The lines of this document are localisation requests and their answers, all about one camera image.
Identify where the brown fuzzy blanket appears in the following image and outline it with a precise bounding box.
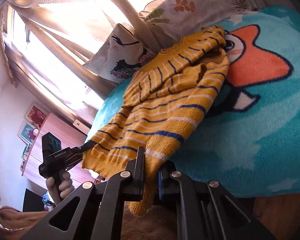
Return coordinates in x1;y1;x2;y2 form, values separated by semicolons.
0;194;178;240

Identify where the floral white bed pillow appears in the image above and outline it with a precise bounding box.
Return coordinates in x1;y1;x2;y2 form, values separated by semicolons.
141;0;264;40

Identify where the pink wooden cabinet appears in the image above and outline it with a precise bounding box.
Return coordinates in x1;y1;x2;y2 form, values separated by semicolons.
21;112;87;189

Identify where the beige curtain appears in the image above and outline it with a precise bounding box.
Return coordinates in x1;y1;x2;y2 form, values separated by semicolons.
0;0;159;125

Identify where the framed blue picture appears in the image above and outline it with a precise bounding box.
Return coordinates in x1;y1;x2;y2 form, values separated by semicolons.
17;120;37;144

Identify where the left hand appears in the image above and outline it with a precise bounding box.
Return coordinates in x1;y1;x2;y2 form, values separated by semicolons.
46;171;75;205

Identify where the yellow striped knit sweater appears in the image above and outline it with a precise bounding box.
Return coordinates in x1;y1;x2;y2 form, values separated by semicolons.
82;25;230;216

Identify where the bird print cushion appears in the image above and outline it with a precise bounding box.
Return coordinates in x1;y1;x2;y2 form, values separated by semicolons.
83;24;156;84

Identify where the turquoise cartoon fleece blanket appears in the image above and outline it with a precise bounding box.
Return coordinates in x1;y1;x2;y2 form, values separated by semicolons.
88;6;300;197

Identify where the framed red flower picture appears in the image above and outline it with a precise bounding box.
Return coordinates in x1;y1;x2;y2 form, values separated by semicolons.
24;102;48;129

